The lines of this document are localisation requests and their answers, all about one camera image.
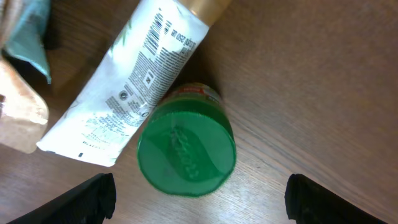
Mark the white cosmetic tube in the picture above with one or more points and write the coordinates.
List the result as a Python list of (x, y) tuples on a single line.
[(134, 74)]

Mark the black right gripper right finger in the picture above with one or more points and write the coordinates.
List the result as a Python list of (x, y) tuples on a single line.
[(307, 202)]

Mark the beige snack bag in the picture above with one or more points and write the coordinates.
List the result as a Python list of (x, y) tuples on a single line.
[(24, 113)]

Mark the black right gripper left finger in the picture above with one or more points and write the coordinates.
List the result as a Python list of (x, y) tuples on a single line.
[(91, 202)]

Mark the green lid jar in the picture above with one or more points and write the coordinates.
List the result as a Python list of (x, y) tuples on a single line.
[(187, 147)]

